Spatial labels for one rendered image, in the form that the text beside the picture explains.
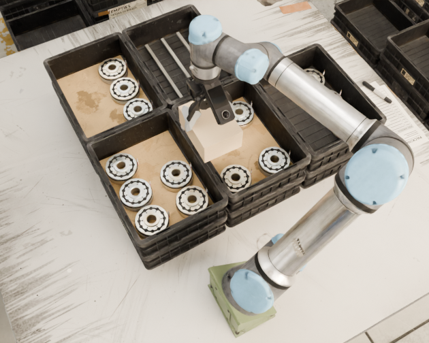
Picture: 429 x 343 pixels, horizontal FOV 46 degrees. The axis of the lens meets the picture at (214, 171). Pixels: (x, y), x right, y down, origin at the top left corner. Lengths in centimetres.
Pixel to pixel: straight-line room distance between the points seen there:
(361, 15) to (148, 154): 174
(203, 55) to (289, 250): 49
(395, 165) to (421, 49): 181
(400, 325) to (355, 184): 147
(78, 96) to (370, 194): 118
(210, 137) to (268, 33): 96
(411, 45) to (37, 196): 195
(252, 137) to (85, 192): 61
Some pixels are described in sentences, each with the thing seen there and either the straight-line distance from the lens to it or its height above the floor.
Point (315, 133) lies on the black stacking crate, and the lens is 178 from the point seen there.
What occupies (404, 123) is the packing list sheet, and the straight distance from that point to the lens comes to 206.
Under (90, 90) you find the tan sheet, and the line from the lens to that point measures 191.
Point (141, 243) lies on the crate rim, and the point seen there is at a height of 93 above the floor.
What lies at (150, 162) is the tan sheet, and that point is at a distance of 169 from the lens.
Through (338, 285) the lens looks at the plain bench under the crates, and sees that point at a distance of 168.
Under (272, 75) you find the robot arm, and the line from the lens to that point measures 125.
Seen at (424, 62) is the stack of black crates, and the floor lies 38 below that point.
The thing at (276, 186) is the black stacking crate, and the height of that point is 83.
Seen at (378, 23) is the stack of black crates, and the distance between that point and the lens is 305.
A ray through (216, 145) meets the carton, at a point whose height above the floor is 111.
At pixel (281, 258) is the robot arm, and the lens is 120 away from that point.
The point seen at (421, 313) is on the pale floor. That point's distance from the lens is 252.
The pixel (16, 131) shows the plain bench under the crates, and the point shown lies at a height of 70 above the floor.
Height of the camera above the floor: 226
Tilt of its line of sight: 60 degrees down
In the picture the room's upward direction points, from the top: 1 degrees clockwise
